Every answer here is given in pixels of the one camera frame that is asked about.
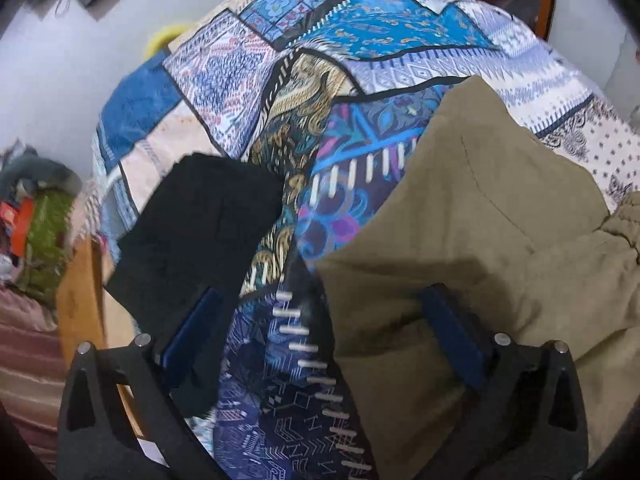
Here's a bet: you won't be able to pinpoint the khaki shorts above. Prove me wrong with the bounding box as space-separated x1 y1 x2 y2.
316 77 639 479

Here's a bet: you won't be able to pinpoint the pink striped curtain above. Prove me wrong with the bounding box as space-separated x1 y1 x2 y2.
1 287 66 472

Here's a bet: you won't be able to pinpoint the wooden bedside board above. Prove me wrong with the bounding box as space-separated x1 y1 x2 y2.
55 236 151 441

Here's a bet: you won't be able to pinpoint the green laundry basket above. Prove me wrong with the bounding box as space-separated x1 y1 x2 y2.
16 190 74 308

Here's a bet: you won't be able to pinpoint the black folded garment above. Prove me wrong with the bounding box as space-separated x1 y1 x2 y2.
106 154 284 417

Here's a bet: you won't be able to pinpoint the pile of clothes and boxes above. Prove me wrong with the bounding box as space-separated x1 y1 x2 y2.
1 139 81 282

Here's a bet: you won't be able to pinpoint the yellow foam tube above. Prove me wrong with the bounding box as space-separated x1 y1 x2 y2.
143 24 189 61

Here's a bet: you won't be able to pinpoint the blue patchwork quilt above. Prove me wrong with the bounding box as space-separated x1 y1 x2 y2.
93 0 639 479

